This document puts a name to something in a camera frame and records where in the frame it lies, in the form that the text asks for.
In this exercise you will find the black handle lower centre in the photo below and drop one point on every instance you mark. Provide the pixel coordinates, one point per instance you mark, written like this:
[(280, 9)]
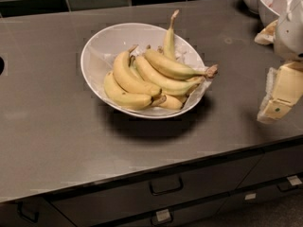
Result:
[(162, 217)]

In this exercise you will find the grey drawer front right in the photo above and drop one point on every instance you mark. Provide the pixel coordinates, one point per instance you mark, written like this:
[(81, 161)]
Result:
[(276, 164)]

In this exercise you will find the large white bowl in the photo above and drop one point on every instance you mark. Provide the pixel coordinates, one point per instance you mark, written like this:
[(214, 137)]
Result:
[(99, 53)]

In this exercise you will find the upright yellow banana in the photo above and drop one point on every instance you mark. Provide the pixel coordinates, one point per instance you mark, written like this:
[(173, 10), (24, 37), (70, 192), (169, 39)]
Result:
[(168, 43)]

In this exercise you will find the black handle left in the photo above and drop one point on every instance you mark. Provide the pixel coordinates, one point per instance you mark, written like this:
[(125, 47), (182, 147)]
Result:
[(27, 215)]

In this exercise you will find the curved left yellow banana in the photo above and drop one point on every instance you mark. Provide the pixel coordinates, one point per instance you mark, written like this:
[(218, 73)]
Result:
[(127, 80)]

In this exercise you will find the black drawer handle centre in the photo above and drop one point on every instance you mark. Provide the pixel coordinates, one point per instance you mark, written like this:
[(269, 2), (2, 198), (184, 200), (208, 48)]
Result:
[(165, 185)]

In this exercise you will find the grey drawer front centre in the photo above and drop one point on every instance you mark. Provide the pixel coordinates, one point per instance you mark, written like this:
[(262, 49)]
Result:
[(104, 204)]

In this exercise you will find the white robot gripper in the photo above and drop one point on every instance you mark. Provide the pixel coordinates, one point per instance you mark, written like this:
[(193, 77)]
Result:
[(290, 37)]

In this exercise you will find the small bottom yellow banana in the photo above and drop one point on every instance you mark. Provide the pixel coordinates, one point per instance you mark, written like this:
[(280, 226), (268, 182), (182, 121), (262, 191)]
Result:
[(171, 103)]

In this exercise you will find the black handle right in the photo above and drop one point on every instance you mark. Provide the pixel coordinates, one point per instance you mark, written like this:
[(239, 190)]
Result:
[(290, 184)]

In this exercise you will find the grey drawer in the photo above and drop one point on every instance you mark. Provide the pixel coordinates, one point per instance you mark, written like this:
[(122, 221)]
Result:
[(276, 164), (104, 204)]

